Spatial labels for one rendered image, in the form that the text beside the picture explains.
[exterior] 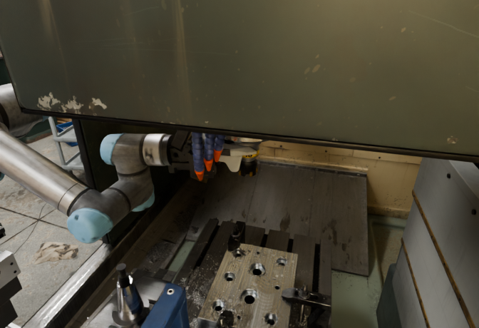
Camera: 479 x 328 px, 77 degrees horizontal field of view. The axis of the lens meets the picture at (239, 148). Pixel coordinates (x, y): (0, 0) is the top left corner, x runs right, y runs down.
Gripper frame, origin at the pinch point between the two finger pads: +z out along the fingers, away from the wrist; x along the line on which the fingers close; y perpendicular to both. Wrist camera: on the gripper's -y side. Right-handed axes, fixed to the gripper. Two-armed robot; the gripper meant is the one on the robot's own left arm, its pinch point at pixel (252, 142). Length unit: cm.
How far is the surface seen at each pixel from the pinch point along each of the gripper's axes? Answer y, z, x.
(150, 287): 21.8, -18.4, 21.3
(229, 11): -26.3, 3.1, 33.1
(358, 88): -20.1, 13.5, 34.3
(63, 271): 136, -151, -75
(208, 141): -7.5, -4.9, 16.7
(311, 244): 55, 17, -31
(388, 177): 61, 62, -94
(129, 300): 16.9, -18.1, 28.0
